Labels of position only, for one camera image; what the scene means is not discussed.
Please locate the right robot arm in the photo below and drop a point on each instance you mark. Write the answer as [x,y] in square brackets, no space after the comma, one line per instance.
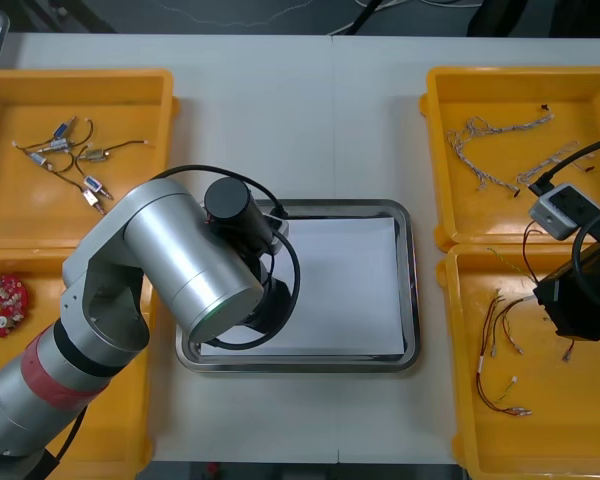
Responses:
[560,210]

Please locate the black stand leg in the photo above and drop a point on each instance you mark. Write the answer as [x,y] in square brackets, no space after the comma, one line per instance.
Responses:
[362,17]

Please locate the red black green-yellow harness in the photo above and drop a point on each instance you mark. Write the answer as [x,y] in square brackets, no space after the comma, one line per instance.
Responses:
[510,265]

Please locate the round red circuit board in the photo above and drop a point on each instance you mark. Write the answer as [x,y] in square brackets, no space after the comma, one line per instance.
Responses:
[2,305]

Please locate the steel tray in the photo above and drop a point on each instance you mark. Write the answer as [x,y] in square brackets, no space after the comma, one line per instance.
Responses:
[411,300]

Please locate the red black green harness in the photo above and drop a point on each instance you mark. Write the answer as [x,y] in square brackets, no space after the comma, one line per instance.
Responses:
[520,411]

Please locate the group of metal solenoids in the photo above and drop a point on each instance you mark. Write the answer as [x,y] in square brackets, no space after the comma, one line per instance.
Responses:
[94,156]

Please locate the black bulky object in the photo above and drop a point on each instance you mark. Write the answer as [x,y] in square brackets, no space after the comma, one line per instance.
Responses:
[495,17]

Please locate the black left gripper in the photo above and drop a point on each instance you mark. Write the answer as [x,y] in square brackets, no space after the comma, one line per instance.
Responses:
[272,307]

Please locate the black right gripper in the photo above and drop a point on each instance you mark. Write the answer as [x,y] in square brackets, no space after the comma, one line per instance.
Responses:
[592,305]

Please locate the yellow-orange plastic bin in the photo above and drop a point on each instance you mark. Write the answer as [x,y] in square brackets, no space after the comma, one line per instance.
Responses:
[125,400]
[10,215]
[555,440]
[480,220]

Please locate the silver-grey left robot arm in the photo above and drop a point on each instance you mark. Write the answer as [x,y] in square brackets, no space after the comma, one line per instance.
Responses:
[190,250]

